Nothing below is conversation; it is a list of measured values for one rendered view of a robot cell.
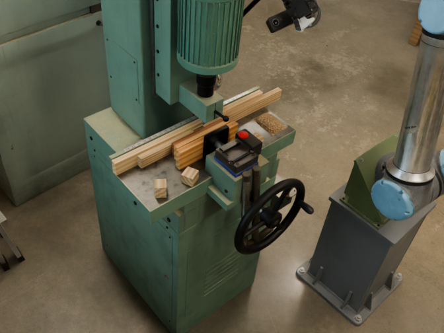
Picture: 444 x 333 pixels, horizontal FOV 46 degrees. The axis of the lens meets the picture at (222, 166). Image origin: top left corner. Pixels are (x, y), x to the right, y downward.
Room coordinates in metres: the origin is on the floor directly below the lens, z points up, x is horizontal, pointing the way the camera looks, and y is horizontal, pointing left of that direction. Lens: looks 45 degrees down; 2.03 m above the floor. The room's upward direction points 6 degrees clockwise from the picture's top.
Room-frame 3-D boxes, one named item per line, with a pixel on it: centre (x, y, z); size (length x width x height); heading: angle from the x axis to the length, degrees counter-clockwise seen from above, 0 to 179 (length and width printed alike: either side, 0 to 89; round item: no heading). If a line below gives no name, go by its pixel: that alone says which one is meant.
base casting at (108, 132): (1.36, 0.16, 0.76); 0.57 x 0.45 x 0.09; 45
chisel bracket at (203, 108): (1.28, 0.09, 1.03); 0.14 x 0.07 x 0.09; 45
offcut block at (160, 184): (1.00, 0.17, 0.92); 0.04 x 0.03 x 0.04; 12
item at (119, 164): (1.27, 0.10, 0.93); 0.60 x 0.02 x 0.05; 135
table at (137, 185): (1.18, 0.01, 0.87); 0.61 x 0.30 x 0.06; 135
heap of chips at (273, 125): (1.36, -0.15, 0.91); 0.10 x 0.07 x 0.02; 45
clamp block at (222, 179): (1.12, -0.04, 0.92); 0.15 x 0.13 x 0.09; 135
